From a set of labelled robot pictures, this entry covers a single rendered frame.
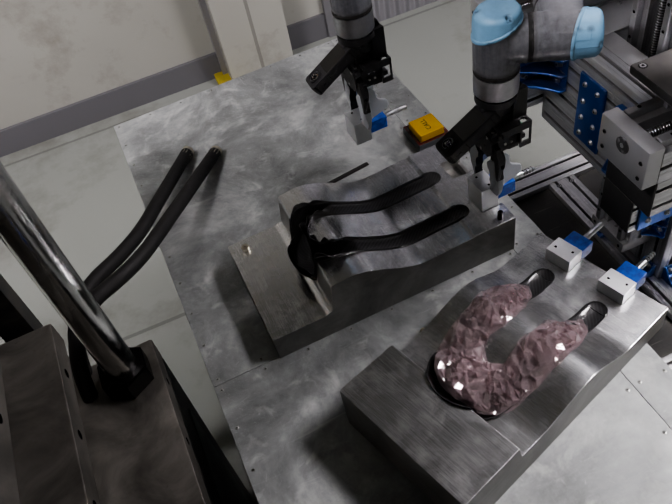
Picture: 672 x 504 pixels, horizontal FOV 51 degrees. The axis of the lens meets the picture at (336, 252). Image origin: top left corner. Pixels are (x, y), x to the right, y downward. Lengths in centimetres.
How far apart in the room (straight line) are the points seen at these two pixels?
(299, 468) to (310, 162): 74
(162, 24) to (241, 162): 168
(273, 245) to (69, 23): 203
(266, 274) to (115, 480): 45
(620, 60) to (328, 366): 88
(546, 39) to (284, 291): 63
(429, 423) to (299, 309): 35
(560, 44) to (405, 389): 57
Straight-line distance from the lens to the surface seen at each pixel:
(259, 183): 164
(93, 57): 334
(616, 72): 160
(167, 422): 134
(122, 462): 134
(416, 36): 347
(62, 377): 115
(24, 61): 333
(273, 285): 135
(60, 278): 116
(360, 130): 149
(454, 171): 149
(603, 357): 120
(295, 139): 173
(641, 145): 136
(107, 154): 327
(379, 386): 113
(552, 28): 115
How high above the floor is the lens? 189
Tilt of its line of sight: 49 degrees down
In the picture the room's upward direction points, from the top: 14 degrees counter-clockwise
